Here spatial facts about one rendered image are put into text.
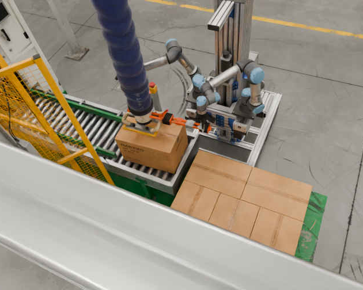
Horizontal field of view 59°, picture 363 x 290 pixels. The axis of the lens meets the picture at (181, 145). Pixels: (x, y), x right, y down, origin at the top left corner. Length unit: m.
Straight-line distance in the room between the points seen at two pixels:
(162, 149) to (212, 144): 1.04
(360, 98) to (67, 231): 4.87
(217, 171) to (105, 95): 2.43
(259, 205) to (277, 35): 3.35
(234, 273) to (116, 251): 0.09
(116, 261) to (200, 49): 5.33
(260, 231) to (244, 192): 0.41
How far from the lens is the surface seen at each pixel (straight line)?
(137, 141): 3.17
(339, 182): 4.14
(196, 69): 3.23
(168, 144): 3.09
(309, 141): 4.36
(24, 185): 0.32
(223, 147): 3.92
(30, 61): 2.49
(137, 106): 2.79
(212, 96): 2.58
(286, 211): 3.22
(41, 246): 0.28
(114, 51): 2.42
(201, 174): 3.34
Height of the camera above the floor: 3.45
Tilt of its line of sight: 55 degrees down
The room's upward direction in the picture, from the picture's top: 10 degrees counter-clockwise
